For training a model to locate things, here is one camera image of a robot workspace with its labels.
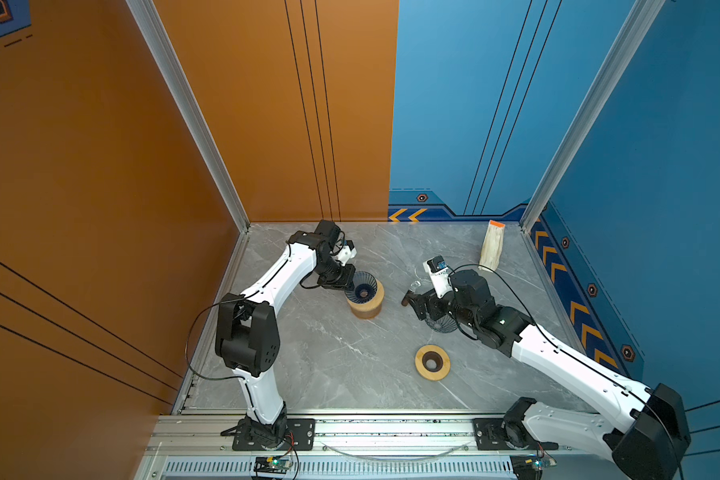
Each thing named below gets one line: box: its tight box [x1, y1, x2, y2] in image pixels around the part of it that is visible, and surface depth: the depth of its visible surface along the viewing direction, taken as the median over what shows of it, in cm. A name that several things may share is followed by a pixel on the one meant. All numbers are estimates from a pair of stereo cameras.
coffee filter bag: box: [478, 220, 506, 272], surface depth 105 cm
